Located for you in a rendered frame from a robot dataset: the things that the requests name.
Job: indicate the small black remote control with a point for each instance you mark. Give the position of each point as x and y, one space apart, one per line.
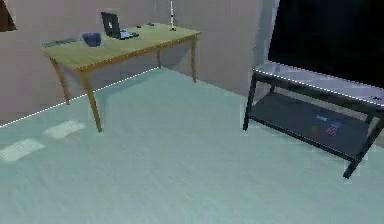
150 24

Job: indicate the black laptop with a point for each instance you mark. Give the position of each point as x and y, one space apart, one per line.
113 26

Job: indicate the wooden table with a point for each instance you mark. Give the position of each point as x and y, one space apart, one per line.
110 50

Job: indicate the grey flat book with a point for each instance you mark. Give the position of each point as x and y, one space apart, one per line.
60 42

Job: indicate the black television set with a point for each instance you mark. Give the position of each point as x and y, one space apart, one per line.
330 36

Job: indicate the black television stand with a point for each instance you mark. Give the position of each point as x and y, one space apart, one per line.
310 123

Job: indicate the white slim lamp post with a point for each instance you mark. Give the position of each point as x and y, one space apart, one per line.
172 15

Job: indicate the red and blue small box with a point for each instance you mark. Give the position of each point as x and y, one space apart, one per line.
332 128

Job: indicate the dark blue bowl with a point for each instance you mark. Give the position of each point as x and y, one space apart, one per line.
91 39

